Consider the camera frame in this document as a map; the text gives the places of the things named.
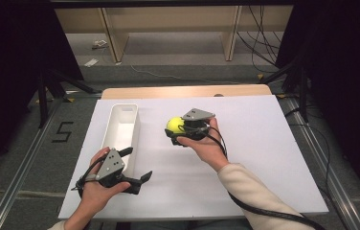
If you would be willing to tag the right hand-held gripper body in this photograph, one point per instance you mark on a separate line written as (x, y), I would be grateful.
(197, 126)

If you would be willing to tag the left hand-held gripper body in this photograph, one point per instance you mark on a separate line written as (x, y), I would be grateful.
(111, 164)

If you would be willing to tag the yellow ball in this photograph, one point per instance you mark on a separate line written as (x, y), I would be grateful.
(175, 124)

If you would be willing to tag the person's right hand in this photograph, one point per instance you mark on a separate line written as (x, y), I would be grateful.
(208, 150)

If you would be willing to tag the person's left hand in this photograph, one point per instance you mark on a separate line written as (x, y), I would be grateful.
(96, 195)

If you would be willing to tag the white plastic bin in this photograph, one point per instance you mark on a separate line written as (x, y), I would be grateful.
(122, 127)

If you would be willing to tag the light wooden table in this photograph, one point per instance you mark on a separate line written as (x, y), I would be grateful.
(168, 92)

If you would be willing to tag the white foam board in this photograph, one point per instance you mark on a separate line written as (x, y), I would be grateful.
(264, 153)

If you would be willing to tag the white paper scrap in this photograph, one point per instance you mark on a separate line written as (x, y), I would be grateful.
(91, 62)
(100, 44)

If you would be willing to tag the black tripod stand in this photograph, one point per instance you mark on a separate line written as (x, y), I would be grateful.
(45, 92)
(297, 83)

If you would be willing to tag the light wooden bench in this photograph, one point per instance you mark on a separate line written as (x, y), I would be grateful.
(175, 19)

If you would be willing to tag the dark curtain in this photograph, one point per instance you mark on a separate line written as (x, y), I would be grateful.
(347, 80)
(9, 64)

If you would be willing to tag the aluminium floor rail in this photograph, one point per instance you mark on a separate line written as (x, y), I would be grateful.
(18, 179)
(328, 172)

